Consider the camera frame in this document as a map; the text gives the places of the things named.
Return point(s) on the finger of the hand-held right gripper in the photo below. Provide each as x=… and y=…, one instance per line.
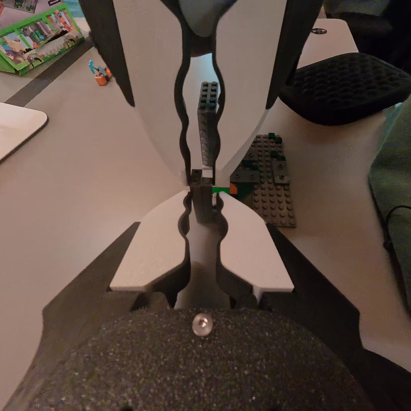
x=250, y=64
x=151, y=64

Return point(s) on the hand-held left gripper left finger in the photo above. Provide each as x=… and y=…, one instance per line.
x=151, y=250

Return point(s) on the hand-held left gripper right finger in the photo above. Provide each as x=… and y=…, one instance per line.
x=253, y=253

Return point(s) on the grey toy brick build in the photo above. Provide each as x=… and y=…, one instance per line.
x=269, y=192

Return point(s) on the black desk grommet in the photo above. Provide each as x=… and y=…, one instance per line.
x=319, y=31

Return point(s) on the white desk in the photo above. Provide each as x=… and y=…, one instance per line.
x=80, y=192

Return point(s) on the small orange blue toy figure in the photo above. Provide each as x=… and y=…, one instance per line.
x=102, y=77

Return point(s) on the green toy set box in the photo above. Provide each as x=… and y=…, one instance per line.
x=32, y=41

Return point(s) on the white rounded board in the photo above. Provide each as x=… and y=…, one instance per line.
x=19, y=128

